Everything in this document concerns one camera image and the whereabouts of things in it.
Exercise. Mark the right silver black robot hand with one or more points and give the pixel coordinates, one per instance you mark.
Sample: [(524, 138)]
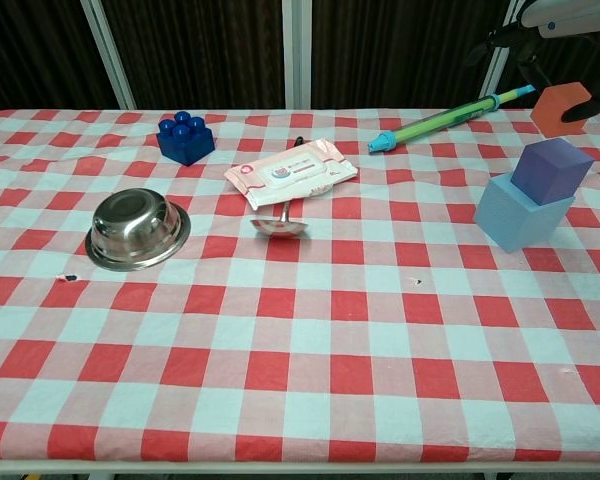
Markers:
[(580, 114)]

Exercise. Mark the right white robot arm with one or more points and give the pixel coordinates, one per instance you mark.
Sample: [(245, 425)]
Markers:
[(575, 17)]

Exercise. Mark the white table frame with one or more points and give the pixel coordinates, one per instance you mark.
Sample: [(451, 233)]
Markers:
[(300, 471)]

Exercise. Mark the blue toy building brick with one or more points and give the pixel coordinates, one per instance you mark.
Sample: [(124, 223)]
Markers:
[(187, 145)]

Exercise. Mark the large light blue foam cube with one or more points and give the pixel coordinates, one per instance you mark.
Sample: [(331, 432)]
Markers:
[(505, 220)]

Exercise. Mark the stainless steel bowl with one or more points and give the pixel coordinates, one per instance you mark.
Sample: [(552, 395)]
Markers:
[(135, 230)]

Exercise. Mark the green blue water squirter toy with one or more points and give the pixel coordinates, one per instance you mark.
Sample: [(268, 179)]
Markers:
[(430, 123)]

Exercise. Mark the dark brown curtain panel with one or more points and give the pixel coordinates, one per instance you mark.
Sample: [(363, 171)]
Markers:
[(200, 55), (400, 50), (35, 55)]

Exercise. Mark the pink white wet wipes pack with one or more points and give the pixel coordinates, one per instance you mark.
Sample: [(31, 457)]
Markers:
[(290, 175)]

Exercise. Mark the small orange foam cube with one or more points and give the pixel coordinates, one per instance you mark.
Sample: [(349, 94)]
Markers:
[(549, 110)]

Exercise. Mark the white partition post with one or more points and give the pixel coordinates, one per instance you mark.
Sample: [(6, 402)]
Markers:
[(495, 75), (107, 55), (296, 50)]

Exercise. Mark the red white checked tablecloth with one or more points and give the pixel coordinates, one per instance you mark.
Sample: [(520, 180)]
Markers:
[(300, 350)]

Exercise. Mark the purple foam cube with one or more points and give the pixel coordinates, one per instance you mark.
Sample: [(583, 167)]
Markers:
[(550, 170)]

